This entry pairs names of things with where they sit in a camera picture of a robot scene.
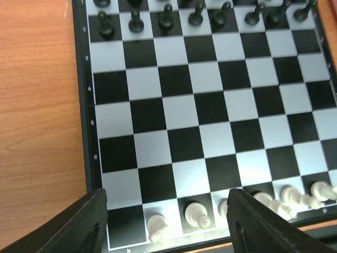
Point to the black white chess board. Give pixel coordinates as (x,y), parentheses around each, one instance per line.
(174,120)

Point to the white chess queen piece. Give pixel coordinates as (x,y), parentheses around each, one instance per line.
(223,209)

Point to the white chess king piece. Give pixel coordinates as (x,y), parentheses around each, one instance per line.
(277,206)

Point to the black chess pieces row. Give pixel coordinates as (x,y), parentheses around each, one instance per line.
(144,20)

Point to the white chess knight piece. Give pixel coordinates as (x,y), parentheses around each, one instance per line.
(157,228)

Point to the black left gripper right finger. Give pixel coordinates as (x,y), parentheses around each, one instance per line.
(256,228)

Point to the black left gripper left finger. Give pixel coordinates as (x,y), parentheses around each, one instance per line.
(81,227)

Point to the white chess bishop piece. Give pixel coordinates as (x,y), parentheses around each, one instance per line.
(293,197)
(196,215)

